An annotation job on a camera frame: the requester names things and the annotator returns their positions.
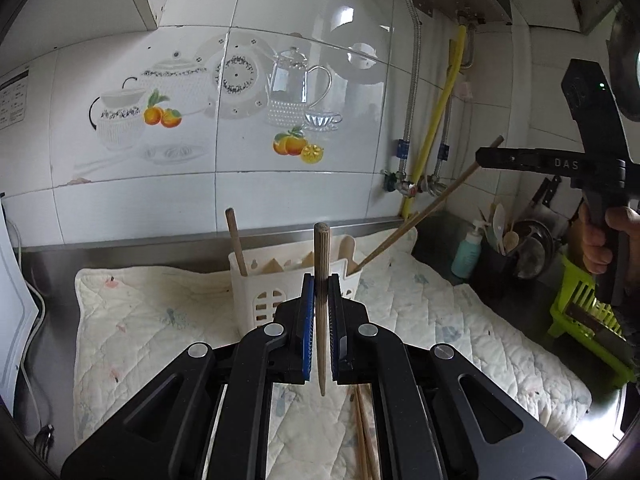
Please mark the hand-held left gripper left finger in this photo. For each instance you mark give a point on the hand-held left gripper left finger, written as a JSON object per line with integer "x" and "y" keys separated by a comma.
{"x": 307, "y": 330}

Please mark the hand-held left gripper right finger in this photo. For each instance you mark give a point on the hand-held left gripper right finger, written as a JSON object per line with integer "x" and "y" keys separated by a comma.
{"x": 336, "y": 330}

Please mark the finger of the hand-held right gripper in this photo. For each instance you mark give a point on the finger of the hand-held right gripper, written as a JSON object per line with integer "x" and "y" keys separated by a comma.
{"x": 525, "y": 158}

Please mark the white plastic chopstick holder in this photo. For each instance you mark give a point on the white plastic chopstick holder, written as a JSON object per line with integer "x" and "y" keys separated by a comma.
{"x": 250, "y": 300}

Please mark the wooden chopstick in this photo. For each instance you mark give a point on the wooden chopstick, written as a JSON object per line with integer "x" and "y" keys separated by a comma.
{"x": 321, "y": 260}
{"x": 369, "y": 460}
{"x": 235, "y": 240}
{"x": 361, "y": 435}
{"x": 425, "y": 212}

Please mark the person's right hand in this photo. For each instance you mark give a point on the person's right hand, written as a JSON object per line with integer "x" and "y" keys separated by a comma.
{"x": 592, "y": 250}

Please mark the kitchen cleaver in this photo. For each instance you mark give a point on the kitchen cleaver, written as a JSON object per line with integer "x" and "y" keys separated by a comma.
{"x": 547, "y": 190}

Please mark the dark round metal disc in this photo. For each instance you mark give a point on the dark round metal disc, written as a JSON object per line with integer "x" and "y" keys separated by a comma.
{"x": 622, "y": 60}

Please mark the pale wooden spatula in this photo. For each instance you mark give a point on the pale wooden spatula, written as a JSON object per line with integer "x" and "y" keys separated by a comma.
{"x": 499, "y": 225}

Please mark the brown wooden spoon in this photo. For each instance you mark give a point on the brown wooden spoon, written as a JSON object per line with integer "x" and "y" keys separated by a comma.
{"x": 511, "y": 242}

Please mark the metal pan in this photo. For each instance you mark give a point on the metal pan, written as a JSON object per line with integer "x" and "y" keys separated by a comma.
{"x": 535, "y": 255}

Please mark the teal soap bottle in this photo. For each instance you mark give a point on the teal soap bottle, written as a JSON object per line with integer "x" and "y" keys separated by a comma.
{"x": 466, "y": 257}

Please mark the black utensil pot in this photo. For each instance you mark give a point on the black utensil pot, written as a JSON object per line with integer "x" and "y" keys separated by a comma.
{"x": 495, "y": 275}

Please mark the brass pipe valve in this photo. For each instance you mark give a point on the brass pipe valve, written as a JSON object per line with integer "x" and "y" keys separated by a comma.
{"x": 407, "y": 187}

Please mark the green dish rack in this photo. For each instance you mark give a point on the green dish rack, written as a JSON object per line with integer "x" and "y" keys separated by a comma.
{"x": 565, "y": 310}

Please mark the quilted printed mat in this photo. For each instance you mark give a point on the quilted printed mat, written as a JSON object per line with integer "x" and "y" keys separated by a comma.
{"x": 150, "y": 340}

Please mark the white kitchen appliance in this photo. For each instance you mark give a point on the white kitchen appliance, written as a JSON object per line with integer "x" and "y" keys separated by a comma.
{"x": 15, "y": 310}

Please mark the wall label sticker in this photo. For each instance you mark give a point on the wall label sticker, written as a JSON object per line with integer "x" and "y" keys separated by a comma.
{"x": 12, "y": 102}

